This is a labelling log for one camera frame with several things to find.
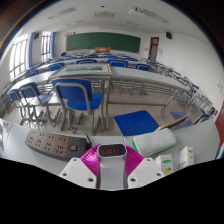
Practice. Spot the framed landscape picture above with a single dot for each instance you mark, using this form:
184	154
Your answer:
83	69

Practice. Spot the blue chair with wooden edge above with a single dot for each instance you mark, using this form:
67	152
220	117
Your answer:
178	120

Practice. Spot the group of blue chairs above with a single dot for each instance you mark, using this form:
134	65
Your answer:
86	61

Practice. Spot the black power strip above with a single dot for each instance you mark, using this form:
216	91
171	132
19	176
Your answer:
46	141

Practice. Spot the small white box, yellow print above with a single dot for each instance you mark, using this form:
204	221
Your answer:
186	156

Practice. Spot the narrow window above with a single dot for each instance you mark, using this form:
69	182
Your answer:
46	45

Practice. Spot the group of ceiling lights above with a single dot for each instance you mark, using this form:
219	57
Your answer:
104	14

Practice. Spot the brown door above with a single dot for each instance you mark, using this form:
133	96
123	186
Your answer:
153	48

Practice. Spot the blue chair with metal frame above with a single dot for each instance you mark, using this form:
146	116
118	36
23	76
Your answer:
78	95
31	93

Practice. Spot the small white box, green print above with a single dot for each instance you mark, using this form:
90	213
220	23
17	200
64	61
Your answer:
164	163

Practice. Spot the black wall speaker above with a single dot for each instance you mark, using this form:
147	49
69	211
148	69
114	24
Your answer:
168	35

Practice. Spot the white charger block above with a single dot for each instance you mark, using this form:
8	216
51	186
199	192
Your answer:
112	166

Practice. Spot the orange lectern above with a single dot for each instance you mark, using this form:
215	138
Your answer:
102	49

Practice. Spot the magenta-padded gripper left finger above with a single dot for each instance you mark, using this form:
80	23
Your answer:
75	170

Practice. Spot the large window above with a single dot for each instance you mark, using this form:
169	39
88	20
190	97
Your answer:
18	56

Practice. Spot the green chalkboard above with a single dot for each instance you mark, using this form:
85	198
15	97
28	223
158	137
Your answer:
103	42

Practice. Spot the long grey desk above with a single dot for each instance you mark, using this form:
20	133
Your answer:
140	76

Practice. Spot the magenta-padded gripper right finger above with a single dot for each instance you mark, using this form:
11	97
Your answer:
146	170

